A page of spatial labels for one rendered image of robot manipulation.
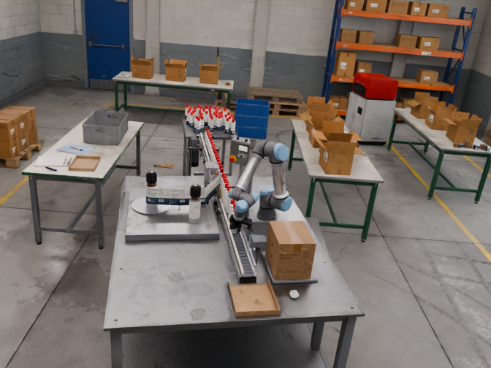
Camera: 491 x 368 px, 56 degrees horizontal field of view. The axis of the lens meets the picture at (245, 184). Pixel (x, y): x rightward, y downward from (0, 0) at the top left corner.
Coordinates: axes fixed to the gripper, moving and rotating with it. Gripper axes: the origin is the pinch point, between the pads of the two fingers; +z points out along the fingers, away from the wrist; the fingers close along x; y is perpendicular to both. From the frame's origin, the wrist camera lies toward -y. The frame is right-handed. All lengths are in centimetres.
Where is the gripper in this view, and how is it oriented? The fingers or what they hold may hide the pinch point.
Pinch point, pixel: (237, 231)
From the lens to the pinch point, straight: 336.2
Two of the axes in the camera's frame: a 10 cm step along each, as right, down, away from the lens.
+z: -1.6, 5.9, 7.9
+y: -9.8, 0.0, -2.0
